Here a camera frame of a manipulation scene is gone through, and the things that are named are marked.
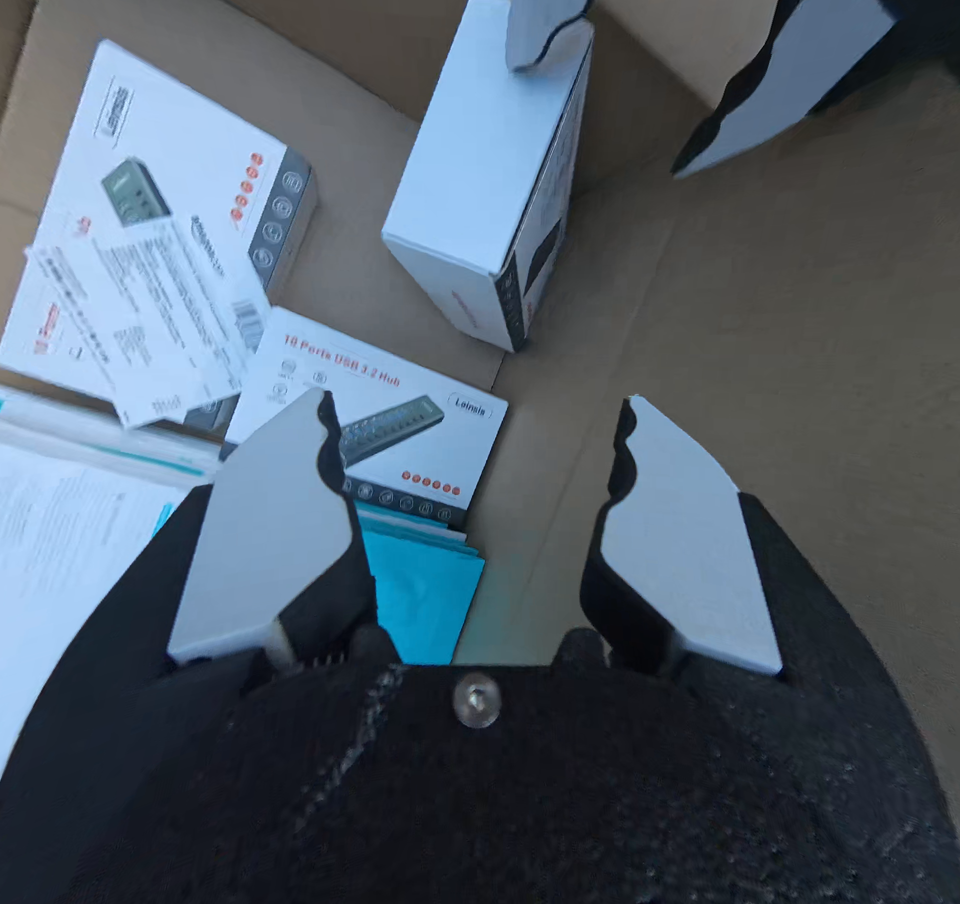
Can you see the large cardboard box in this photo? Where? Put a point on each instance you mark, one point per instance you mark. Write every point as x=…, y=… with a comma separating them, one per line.
x=750, y=319

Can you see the white printed leaflet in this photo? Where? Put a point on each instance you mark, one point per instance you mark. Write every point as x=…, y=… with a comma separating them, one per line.
x=172, y=319

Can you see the stack of teal white packets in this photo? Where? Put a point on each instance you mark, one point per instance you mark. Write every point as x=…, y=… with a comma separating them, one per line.
x=420, y=596

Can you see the white product box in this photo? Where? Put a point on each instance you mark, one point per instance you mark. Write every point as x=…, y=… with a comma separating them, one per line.
x=420, y=394
x=22, y=349
x=472, y=168
x=172, y=131

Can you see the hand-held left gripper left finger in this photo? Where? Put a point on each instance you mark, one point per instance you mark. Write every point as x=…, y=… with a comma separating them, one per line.
x=262, y=529

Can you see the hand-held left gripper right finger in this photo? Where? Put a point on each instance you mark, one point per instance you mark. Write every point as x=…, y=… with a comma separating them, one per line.
x=675, y=544

